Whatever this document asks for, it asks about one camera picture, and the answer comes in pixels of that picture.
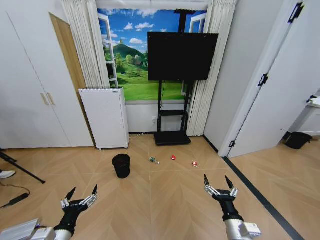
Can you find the white air purifier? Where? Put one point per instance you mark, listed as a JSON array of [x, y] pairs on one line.
[[106, 117]]

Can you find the black television stand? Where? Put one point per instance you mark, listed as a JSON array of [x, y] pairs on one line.
[[173, 117]]

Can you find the white desk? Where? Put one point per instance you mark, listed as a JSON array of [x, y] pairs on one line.
[[313, 110]]

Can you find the black television screen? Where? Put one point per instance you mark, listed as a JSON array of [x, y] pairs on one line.
[[181, 56]]

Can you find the white shoe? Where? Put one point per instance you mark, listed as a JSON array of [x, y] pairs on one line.
[[7, 174]]

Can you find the white wall socket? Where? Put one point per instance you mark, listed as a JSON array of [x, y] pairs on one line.
[[154, 119]]

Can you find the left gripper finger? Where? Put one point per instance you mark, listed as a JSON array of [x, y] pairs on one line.
[[91, 197], [68, 198]]

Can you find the black round trash bin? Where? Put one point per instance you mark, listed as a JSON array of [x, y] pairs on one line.
[[121, 166]]

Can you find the landscape window poster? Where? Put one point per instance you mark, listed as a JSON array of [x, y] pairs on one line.
[[136, 55]]

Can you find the crushed green plastic bottle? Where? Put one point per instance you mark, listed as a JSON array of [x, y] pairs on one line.
[[154, 160]]

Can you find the red and white crumpled wrapper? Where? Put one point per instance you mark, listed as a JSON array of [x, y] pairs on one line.
[[195, 164]]

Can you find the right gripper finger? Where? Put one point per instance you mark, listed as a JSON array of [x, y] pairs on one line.
[[209, 187], [232, 188]]

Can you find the white pleated curtain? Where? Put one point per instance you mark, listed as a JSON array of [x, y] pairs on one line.
[[207, 75], [86, 42]]

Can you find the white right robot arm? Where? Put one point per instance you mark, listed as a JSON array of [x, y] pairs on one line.
[[241, 229]]

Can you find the white open door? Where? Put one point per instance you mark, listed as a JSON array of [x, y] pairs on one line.
[[262, 82]]

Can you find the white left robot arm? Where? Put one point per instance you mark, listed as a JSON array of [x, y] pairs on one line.
[[31, 231]]

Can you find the white wardrobe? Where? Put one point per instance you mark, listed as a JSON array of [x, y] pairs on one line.
[[35, 82]]

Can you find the black tripod leg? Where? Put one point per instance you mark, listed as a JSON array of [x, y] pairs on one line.
[[20, 165]]

